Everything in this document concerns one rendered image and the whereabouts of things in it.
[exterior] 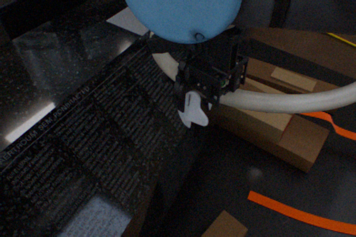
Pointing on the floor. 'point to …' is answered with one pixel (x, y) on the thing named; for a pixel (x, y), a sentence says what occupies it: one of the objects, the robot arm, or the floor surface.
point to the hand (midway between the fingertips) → (196, 111)
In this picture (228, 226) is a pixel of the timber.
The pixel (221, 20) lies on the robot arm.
